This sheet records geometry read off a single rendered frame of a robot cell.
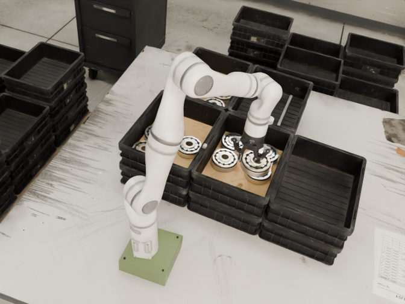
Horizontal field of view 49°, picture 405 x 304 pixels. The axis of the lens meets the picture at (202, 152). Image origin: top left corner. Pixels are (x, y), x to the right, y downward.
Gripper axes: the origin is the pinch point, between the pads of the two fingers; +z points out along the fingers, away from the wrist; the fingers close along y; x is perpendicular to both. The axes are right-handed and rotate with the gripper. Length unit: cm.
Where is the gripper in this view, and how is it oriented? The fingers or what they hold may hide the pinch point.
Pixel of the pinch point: (248, 159)
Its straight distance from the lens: 157.6
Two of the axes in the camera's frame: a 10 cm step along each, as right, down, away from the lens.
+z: -1.1, 7.1, 7.0
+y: 9.3, 3.2, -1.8
